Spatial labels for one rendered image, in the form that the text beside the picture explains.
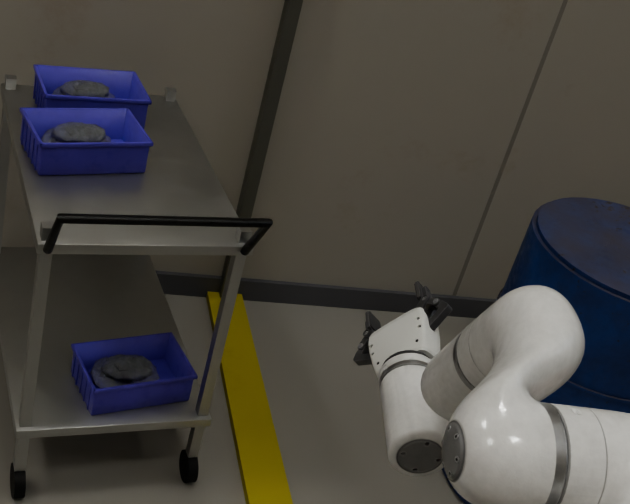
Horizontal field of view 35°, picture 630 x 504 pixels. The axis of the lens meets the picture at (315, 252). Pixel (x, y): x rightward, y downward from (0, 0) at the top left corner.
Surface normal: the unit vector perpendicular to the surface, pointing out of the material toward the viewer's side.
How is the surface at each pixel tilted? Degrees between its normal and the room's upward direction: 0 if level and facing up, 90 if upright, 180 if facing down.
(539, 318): 31
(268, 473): 0
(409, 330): 45
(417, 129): 90
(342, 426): 0
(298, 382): 0
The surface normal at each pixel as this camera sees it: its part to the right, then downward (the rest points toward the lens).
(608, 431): 0.24, -0.74
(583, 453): 0.24, -0.34
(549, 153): 0.20, 0.55
